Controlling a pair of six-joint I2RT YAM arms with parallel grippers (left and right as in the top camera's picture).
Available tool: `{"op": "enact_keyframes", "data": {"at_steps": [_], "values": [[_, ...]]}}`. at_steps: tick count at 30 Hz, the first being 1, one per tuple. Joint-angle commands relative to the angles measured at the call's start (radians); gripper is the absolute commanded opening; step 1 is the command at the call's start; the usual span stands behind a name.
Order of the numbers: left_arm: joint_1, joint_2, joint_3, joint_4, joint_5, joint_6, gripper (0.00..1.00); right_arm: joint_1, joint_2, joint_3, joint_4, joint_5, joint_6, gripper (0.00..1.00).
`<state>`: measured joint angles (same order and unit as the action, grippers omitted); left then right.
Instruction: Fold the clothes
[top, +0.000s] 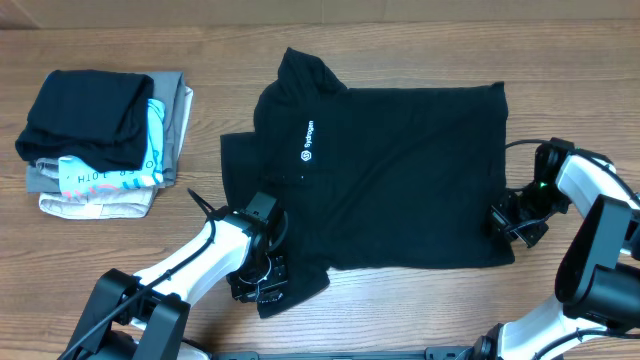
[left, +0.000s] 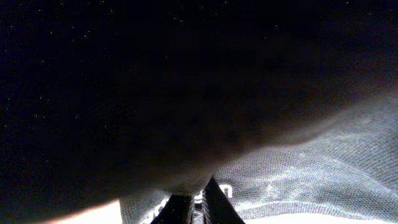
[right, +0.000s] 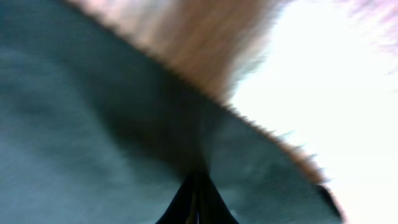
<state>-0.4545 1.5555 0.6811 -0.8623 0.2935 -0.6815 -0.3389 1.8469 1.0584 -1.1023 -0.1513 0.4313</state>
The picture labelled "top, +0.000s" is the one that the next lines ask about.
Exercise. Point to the folded gray garment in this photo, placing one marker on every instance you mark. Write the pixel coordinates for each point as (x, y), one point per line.
(171, 89)

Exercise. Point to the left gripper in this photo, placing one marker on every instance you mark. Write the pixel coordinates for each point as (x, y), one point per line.
(243, 288)

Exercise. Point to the black t-shirt with logo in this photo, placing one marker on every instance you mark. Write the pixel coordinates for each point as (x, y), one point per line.
(371, 177)

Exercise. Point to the folded beige garment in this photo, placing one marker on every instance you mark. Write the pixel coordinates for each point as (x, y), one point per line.
(110, 205)

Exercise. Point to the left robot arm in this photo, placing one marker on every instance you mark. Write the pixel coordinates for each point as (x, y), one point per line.
(144, 315)

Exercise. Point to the folded black garment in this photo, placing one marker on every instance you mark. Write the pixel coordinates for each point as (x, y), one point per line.
(99, 117)

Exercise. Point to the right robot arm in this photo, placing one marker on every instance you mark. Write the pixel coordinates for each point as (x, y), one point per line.
(595, 295)

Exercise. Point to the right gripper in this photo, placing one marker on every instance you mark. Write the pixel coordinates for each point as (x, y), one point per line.
(510, 229)

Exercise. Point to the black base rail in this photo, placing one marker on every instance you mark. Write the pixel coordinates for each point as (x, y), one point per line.
(430, 353)

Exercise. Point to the folded light blue printed shirt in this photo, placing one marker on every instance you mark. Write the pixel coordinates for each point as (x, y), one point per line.
(76, 178)

